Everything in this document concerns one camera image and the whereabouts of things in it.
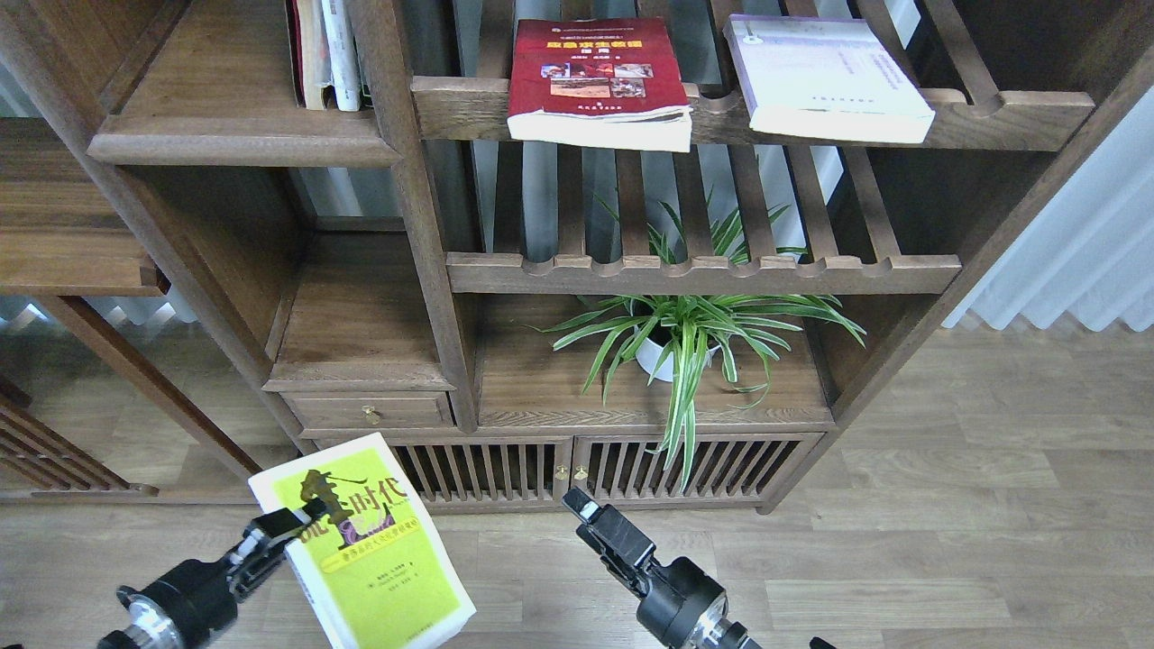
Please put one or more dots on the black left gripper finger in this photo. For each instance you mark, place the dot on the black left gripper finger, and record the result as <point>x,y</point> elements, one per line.
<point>255,562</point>
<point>283,525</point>

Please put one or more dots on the yellow green cover book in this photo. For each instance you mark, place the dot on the yellow green cover book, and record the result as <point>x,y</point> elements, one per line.
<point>375,569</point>

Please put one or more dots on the beige upright book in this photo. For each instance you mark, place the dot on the beige upright book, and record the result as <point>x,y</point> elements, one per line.
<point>317,75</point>

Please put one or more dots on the white upright book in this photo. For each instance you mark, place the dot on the white upright book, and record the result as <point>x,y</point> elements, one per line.
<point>347,84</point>

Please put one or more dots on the white plant pot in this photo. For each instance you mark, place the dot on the white plant pot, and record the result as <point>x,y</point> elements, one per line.
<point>649,353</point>

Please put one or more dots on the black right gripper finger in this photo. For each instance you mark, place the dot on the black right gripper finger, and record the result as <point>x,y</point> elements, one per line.
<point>629,565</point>
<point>602,525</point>

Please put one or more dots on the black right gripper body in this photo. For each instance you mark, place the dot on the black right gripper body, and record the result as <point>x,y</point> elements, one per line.
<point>683,607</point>

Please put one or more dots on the white lavender book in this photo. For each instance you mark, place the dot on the white lavender book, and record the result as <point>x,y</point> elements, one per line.
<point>824,78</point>

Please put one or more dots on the dark red upright book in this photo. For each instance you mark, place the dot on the dark red upright book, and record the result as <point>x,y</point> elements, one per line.
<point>294,41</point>

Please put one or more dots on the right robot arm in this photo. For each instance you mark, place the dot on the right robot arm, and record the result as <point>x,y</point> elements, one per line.
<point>730,638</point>

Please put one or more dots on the wooden slatted rack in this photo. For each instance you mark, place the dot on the wooden slatted rack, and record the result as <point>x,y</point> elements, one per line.
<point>51,463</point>

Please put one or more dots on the white curtain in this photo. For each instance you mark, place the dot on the white curtain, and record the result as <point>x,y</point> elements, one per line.
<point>1089,253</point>

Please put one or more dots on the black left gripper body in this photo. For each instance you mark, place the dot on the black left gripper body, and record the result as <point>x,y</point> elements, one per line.
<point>187,607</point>

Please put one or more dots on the red cover book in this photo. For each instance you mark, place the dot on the red cover book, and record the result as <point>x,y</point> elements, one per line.
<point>612,83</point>

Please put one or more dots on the dark wooden bookshelf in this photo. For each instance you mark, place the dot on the dark wooden bookshelf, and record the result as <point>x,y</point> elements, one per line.
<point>397,258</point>

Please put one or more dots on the brass drawer knob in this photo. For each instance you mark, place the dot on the brass drawer knob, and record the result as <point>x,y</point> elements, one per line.
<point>371,415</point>

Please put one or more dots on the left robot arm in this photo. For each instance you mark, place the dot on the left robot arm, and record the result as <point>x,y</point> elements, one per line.
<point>191,605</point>

